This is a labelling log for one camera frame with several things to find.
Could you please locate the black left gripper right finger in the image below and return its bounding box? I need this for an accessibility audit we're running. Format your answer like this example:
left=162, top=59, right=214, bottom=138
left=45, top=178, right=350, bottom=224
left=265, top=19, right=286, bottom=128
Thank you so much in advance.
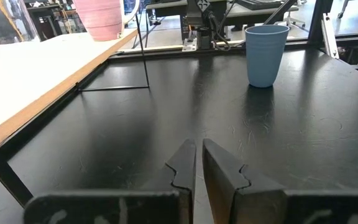
left=201, top=138, right=358, bottom=224

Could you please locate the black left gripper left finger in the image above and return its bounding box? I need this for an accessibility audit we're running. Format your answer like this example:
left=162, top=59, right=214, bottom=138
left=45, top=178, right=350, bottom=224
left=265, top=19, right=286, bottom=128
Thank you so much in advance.
left=23, top=138, right=197, bottom=224

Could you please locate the blue plastic cup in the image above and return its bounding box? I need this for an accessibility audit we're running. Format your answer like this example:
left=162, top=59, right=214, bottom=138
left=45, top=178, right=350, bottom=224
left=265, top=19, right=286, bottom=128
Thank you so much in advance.
left=244, top=24, right=291, bottom=88

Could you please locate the pink mug with white handle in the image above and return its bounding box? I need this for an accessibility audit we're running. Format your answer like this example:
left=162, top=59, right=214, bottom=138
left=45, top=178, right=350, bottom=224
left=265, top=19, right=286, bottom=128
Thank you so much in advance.
left=73, top=0, right=141, bottom=42

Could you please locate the wooden shelf with black legs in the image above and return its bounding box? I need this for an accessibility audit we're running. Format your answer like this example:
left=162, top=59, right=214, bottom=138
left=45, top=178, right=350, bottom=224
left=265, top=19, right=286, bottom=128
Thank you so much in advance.
left=0, top=15, right=151, bottom=208

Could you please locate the grey background desk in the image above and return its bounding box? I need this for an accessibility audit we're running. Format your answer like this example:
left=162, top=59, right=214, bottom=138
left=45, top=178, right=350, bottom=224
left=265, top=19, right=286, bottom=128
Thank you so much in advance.
left=144, top=0, right=291, bottom=19

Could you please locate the white office chair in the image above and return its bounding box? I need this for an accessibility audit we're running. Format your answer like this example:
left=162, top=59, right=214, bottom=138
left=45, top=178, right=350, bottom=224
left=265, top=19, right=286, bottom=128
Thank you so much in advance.
left=283, top=0, right=308, bottom=29

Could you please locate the silver metal bracket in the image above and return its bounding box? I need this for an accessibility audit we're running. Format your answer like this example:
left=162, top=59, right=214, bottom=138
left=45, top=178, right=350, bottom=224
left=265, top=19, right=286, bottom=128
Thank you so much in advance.
left=320, top=12, right=342, bottom=60

